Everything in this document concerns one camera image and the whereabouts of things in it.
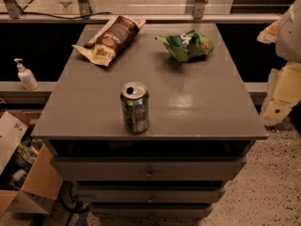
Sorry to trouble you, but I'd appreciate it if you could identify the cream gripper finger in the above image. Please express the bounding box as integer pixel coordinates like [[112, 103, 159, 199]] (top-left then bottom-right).
[[260, 61, 301, 126]]

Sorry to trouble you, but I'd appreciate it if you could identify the green rice chip bag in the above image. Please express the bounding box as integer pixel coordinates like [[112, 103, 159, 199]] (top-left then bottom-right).
[[156, 30, 214, 62]]

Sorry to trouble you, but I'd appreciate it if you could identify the green soda can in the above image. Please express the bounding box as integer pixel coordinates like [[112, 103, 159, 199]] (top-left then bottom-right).
[[120, 81, 150, 134]]

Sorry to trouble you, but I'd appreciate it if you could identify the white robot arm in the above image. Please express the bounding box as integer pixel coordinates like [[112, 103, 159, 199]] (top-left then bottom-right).
[[257, 0, 301, 126]]

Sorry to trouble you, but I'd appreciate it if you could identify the brown chip bag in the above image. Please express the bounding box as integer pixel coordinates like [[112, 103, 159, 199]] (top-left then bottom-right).
[[73, 15, 146, 66]]

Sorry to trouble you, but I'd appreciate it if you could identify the grey drawer cabinet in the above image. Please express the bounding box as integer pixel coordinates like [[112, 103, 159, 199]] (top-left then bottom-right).
[[33, 24, 267, 218]]

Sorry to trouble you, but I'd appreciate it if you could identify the top drawer knob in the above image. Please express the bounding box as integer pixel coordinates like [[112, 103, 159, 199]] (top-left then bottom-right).
[[145, 169, 155, 180]]

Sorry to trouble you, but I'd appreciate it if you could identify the white pump bottle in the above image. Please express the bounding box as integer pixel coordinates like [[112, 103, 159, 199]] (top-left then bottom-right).
[[14, 58, 39, 90]]

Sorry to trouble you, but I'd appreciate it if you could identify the open cardboard box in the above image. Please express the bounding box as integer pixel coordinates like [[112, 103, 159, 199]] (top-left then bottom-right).
[[0, 110, 63, 216]]

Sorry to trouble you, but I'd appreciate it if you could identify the black cable on ledge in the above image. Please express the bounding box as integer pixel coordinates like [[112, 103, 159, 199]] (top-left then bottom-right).
[[0, 10, 113, 20]]

